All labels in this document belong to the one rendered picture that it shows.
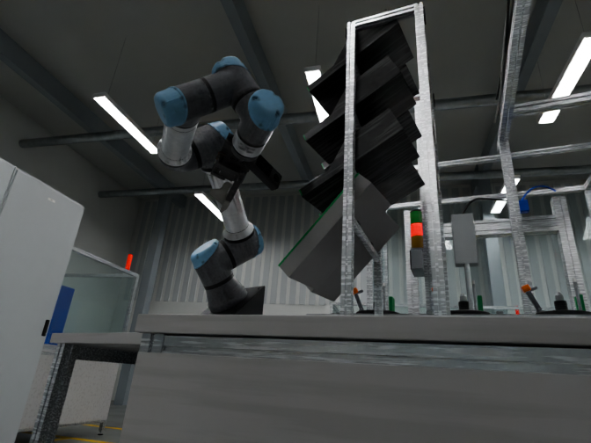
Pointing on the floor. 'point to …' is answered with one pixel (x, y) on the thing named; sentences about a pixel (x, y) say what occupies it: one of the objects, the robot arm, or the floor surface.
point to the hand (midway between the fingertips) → (230, 192)
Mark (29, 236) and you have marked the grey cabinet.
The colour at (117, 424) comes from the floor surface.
